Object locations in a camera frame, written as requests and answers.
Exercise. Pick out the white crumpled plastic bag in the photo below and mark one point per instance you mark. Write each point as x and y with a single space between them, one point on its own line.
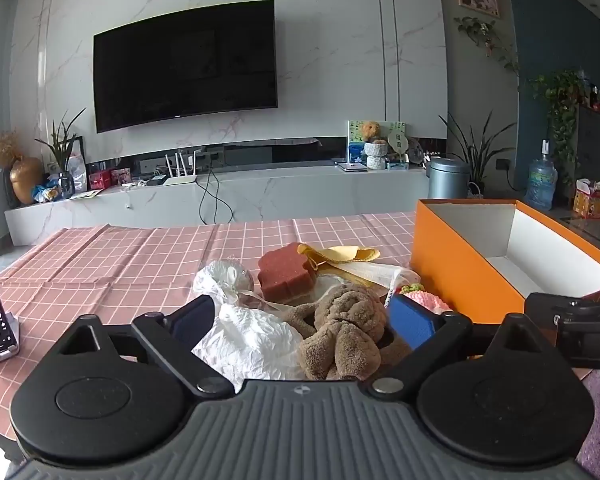
250 345

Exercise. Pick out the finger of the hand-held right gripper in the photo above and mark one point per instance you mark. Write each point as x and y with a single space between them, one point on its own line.
545 305

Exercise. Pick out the round white hand fan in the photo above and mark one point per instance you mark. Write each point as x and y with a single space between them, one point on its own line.
397 142

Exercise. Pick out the dried flower bunch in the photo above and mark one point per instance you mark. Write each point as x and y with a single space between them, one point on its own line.
5 147

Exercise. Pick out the black curved television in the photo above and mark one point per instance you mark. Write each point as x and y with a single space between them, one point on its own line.
180 70

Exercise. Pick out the wall outlet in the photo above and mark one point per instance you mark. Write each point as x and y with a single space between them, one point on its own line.
503 164

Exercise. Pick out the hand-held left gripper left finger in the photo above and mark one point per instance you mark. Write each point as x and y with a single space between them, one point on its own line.
195 320

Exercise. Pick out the orange cardboard box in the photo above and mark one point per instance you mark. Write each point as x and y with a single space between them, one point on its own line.
450 270

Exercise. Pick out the hanging vine plant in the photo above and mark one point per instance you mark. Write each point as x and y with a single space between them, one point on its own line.
480 32

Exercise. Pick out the gold vase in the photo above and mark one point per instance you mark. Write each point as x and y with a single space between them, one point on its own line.
26 180

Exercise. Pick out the small desk fan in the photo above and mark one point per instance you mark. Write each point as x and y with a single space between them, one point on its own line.
416 152

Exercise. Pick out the small woven basket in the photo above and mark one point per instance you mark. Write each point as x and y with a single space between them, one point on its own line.
476 191

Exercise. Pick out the pink knitted toy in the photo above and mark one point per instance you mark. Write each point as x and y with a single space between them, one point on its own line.
426 301

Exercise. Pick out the brown plush toy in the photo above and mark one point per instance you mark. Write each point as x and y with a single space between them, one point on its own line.
345 325

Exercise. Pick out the snack packets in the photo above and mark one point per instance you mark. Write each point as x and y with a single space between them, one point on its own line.
46 193

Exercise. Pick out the grey trash can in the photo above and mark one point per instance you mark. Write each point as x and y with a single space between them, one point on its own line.
447 180

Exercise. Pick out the dark cabinet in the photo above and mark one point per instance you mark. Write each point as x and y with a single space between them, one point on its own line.
597 145

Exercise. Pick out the pink gift box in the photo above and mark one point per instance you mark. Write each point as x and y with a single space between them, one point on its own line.
121 176

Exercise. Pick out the pink checked tablecloth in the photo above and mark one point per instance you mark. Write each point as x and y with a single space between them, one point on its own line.
105 270

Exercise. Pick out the white marble television console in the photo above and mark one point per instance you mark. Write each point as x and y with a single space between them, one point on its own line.
280 195

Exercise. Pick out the long-leaf potted plant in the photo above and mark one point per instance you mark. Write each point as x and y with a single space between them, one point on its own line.
475 155

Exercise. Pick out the trailing pothos plant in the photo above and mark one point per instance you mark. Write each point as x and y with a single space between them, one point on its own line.
560 100

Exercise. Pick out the white router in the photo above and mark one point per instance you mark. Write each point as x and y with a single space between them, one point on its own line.
180 179

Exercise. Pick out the red gift box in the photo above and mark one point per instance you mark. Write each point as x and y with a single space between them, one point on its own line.
100 180

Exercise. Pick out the grey laptop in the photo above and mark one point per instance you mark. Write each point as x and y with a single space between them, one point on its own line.
351 166

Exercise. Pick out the silver phone stand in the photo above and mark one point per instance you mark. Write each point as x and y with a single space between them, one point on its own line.
9 356

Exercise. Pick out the green plant in glass vase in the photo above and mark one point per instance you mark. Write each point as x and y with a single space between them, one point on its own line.
66 185

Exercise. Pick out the green and blue painting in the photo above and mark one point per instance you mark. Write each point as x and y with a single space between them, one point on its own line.
355 132

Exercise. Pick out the blue water bottle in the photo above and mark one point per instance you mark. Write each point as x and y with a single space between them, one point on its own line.
540 182

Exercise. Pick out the red and yellow carton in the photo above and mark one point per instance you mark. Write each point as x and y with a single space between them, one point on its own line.
590 205

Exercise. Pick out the brown teddy bear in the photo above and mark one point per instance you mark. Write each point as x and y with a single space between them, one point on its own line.
371 131

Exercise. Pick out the red sponge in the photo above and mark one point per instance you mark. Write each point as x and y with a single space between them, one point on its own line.
285 272

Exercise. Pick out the paper sheets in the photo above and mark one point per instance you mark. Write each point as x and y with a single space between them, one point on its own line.
86 194

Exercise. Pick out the teddy bear in white cup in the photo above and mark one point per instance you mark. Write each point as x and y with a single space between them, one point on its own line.
376 155

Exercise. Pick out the yellow cloth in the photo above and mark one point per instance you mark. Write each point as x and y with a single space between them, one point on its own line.
340 255

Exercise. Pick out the clear plastic bag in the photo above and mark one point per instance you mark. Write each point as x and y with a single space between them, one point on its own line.
225 280

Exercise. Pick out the small black box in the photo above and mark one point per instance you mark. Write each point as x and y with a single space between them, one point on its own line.
156 180

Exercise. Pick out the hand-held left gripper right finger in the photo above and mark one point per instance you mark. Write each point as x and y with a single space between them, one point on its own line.
412 321

